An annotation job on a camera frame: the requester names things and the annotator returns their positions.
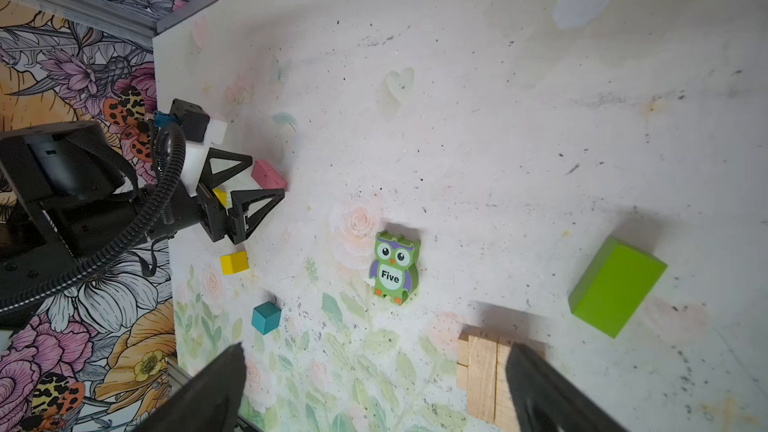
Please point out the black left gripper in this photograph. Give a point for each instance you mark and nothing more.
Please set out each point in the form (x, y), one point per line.
(249, 207)

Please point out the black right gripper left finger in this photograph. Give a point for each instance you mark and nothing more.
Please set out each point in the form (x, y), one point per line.
(210, 401)

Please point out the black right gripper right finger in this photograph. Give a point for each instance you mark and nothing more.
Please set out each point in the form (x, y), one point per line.
(545, 400)

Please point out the yellow long wood block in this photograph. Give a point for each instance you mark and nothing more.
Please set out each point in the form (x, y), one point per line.
(222, 196)

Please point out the natural wood block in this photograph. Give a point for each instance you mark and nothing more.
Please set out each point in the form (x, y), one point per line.
(462, 376)
(463, 349)
(482, 369)
(505, 413)

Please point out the pink wood block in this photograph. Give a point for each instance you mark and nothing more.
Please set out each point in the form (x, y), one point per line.
(266, 176)

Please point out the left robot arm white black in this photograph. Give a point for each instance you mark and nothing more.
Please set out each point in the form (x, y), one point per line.
(79, 207)

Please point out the green wood block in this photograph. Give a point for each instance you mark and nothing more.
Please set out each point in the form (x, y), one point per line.
(614, 285)

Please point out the yellow small cube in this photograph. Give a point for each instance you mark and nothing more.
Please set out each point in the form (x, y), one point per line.
(234, 263)

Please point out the teal small cube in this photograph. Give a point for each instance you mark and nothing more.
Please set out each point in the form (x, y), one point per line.
(266, 317)

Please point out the green owl number toy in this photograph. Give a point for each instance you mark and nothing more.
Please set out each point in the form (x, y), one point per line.
(394, 269)

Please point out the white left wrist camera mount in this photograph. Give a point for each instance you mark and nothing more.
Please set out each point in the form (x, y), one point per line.
(201, 130)

